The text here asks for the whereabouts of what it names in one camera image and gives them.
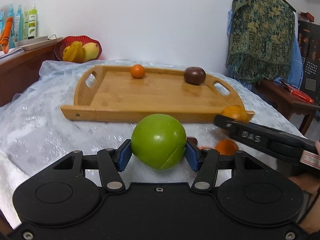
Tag large dull orange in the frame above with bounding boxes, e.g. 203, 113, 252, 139
221, 105, 250, 123

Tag small mandarin front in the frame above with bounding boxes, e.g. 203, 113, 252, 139
214, 139, 239, 155

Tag small mandarin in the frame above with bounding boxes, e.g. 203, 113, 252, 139
199, 146, 212, 151
214, 139, 239, 155

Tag red jujube date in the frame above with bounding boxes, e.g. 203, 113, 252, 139
187, 137, 198, 145

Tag green apple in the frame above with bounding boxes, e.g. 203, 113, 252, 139
131, 114, 187, 171

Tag dark purple plum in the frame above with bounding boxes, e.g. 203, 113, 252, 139
183, 67, 206, 85

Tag orange mandarin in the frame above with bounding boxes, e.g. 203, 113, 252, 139
130, 64, 145, 79

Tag person right hand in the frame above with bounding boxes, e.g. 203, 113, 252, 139
287, 139, 320, 233

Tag small wooden side table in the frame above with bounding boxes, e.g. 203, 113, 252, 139
253, 80, 319, 135

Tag red book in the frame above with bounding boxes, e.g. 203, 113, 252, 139
280, 79, 314, 103

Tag bamboo serving tray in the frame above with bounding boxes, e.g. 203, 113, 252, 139
60, 65, 245, 123

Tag white snowflake tablecloth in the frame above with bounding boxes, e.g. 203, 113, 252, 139
1, 60, 304, 228

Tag green patterned fringed shawl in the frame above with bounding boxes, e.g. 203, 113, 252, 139
227, 0, 295, 83

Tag yellow mango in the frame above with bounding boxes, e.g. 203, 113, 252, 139
82, 42, 100, 62

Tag yellow starfruit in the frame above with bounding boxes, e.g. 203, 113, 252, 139
62, 41, 84, 63

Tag black patterned cabinet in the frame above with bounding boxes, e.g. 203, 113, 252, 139
298, 21, 320, 101

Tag red fruit bowl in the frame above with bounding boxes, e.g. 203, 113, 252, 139
54, 35, 102, 63

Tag wooden cabinet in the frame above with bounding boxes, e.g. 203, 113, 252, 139
1, 37, 62, 106

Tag white rectangular tray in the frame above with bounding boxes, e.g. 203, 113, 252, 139
14, 36, 48, 48

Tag papers on cabinet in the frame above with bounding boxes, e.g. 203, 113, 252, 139
0, 48, 24, 59

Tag orange flexible tripod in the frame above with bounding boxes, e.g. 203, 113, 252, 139
1, 17, 14, 53

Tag green spray bottle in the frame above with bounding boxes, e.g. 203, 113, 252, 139
28, 3, 37, 39

